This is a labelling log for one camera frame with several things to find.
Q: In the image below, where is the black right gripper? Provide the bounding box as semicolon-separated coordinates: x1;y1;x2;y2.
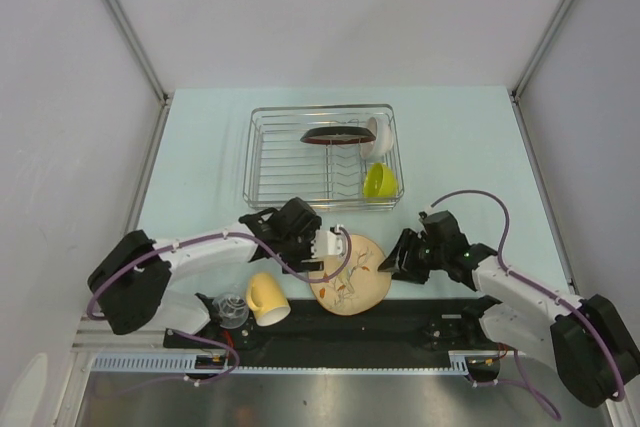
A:
378;227;447;284

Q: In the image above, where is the beige bird pattern plate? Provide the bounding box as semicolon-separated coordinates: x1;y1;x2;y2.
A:
309;235;392;316

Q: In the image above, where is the yellow mug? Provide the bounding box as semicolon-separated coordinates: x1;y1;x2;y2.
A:
245;272;291;327

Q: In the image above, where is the lime green bowl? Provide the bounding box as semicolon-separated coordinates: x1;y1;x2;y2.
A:
363;163;398;198

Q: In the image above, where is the chrome wire dish rack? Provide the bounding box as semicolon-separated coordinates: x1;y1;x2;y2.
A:
243;104;404;211

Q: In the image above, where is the white bowl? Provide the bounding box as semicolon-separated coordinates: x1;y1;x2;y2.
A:
360;117;395;160

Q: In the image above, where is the red rimmed beige plate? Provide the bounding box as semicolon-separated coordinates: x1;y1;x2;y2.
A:
300;125;376;145

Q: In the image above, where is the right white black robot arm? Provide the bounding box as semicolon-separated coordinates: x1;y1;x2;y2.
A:
378;211;639;407

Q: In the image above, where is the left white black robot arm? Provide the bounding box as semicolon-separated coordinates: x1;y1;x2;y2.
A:
86;197;322;347

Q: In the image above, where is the clear glass cup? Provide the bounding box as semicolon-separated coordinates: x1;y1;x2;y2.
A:
212;293;249;330

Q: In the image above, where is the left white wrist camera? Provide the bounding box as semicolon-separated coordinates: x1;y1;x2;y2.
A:
310;224;351;259

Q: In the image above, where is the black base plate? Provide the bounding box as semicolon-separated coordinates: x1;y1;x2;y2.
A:
99;298;586;382

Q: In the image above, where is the white slotted cable duct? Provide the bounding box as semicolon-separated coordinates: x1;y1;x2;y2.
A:
91;353;488;376

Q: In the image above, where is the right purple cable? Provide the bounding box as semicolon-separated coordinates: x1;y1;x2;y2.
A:
418;189;626;421

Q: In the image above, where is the purple cable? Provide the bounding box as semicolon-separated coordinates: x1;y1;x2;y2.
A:
418;189;626;421
86;225;354;398

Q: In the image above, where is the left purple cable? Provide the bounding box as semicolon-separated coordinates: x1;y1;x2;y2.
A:
86;225;354;398

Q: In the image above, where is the aluminium front rail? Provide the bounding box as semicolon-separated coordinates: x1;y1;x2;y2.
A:
70;312;617;354

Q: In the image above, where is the right aluminium corner post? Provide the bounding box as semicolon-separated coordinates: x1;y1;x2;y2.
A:
510;0;604;98

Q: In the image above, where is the aluminium corner post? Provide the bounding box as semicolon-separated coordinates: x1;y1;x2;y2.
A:
73;0;171;107
510;0;604;98

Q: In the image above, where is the left aluminium corner post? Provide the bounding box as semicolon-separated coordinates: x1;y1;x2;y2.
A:
73;0;171;107

